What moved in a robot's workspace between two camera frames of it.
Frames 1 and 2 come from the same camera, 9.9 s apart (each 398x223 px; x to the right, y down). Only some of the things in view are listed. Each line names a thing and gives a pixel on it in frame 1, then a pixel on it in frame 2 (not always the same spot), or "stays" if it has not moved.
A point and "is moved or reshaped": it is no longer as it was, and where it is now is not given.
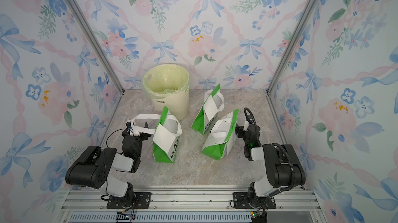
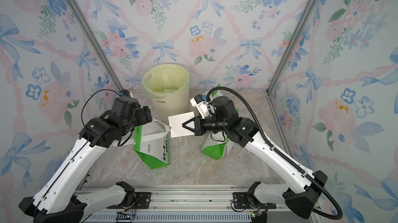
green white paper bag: [167, 132] is moved or reshaped
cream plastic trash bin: [168, 85] stays
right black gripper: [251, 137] to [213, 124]
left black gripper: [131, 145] to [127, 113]
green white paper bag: [222, 137] stays
